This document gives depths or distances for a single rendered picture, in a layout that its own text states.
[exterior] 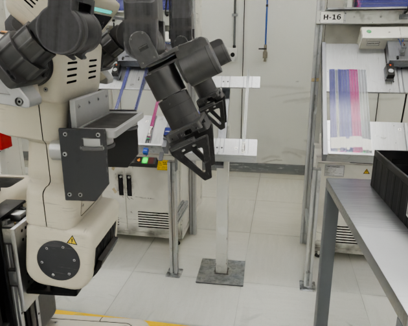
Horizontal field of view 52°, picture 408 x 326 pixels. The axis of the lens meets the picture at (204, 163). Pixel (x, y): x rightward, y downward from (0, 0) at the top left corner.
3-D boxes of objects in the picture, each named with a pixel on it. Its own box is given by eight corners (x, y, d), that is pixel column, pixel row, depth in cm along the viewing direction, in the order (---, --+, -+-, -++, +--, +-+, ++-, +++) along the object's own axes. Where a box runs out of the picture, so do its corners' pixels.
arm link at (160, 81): (146, 70, 75) (137, 72, 69) (179, 53, 73) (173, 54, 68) (163, 105, 76) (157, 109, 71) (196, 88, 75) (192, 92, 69)
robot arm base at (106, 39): (92, 44, 121) (76, 44, 109) (113, 27, 119) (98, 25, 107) (111, 69, 122) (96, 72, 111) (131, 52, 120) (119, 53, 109)
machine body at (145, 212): (182, 248, 254) (181, 151, 237) (76, 239, 266) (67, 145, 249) (202, 208, 315) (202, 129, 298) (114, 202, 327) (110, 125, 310)
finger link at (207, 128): (228, 155, 82) (207, 112, 80) (226, 165, 75) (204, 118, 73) (197, 169, 83) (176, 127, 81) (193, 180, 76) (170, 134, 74)
